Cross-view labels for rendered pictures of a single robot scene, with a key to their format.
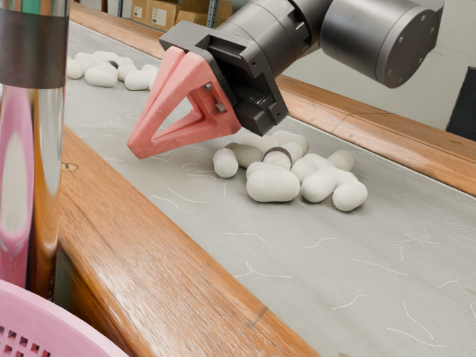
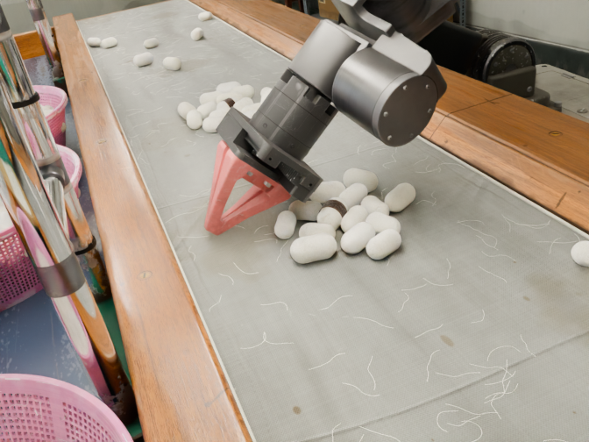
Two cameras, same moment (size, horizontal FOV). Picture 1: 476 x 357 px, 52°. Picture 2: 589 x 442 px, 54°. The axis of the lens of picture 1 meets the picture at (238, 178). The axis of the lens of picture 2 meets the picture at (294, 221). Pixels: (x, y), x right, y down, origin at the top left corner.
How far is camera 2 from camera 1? 0.23 m
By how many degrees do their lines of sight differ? 23
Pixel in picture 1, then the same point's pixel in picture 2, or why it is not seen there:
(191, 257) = (195, 352)
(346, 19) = (345, 96)
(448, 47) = not seen: outside the picture
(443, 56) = not seen: outside the picture
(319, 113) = not seen: hidden behind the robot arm
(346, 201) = (373, 253)
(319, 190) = (351, 245)
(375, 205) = (417, 244)
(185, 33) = (230, 125)
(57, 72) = (74, 283)
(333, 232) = (354, 288)
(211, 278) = (201, 368)
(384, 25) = (370, 103)
